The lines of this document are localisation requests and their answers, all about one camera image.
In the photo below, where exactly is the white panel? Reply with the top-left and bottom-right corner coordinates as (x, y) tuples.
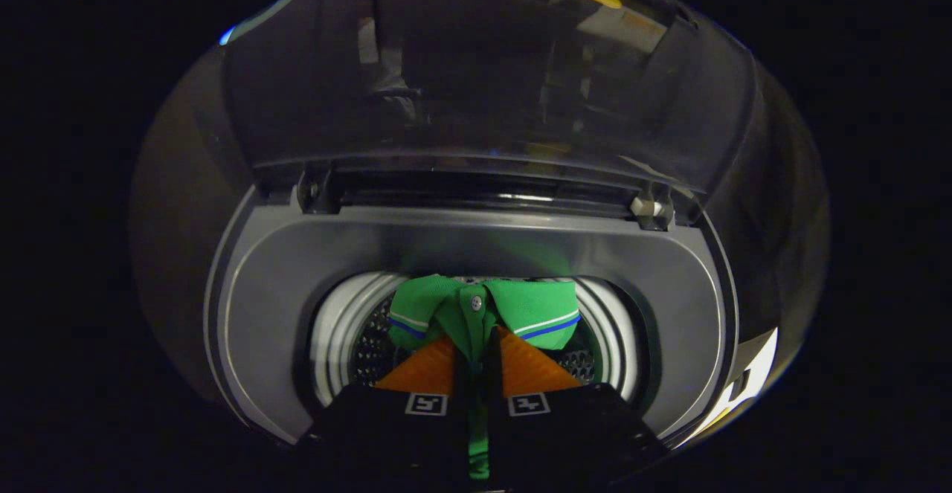
(699, 327), (780, 438)

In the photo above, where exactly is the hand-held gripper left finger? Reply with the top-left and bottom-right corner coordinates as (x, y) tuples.
(296, 333), (472, 492)

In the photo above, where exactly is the grey washing machine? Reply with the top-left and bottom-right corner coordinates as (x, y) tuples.
(203, 173), (742, 451)

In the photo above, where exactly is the green polo shirt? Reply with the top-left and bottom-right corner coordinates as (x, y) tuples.
(386, 274), (582, 480)

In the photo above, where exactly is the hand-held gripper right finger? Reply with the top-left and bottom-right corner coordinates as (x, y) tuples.
(486, 325), (672, 492)

